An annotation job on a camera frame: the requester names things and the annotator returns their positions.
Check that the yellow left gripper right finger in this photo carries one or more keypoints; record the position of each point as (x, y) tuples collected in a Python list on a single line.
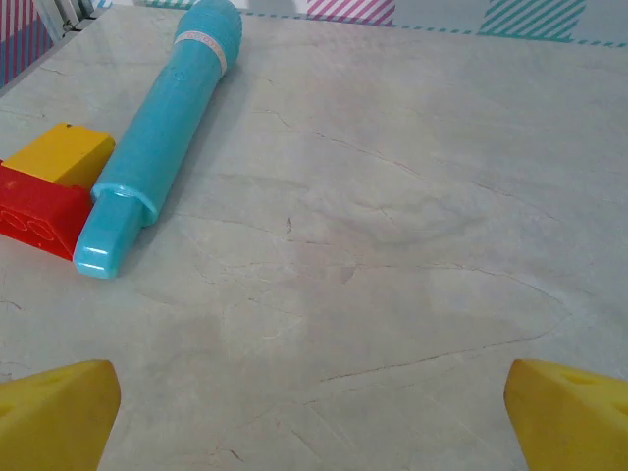
[(569, 427)]

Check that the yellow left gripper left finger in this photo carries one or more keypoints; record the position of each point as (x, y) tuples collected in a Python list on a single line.
[(49, 422)]

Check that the red toy building block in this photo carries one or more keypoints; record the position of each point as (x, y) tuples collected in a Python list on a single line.
[(34, 211)]

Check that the yellow toy building block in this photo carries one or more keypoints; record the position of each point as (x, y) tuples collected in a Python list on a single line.
[(59, 152)]

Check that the blue marker pen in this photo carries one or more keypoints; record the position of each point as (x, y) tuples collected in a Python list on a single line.
[(157, 137)]

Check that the aluminium frame corner post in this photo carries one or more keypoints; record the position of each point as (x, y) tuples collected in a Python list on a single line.
[(54, 15)]

